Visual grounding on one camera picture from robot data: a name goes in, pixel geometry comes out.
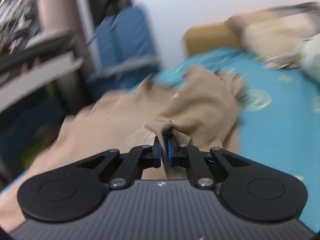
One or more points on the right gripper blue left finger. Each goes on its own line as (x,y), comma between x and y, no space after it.
(134,163)

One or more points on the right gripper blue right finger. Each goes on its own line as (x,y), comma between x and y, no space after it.
(190,158)

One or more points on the tan garment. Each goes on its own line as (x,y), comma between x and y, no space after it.
(203,112)

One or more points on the teal patterned bed sheet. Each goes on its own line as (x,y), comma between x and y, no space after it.
(279,126)

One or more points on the blue covered chair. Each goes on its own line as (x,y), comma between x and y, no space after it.
(126,51)

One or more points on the mustard yellow headboard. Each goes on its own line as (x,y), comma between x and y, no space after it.
(205,38)

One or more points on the plaid pillow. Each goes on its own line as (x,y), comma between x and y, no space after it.
(274,34)

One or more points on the green fleece blanket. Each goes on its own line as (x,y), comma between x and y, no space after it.
(309,54)

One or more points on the brown refrigerator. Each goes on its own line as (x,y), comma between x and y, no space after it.
(59,14)

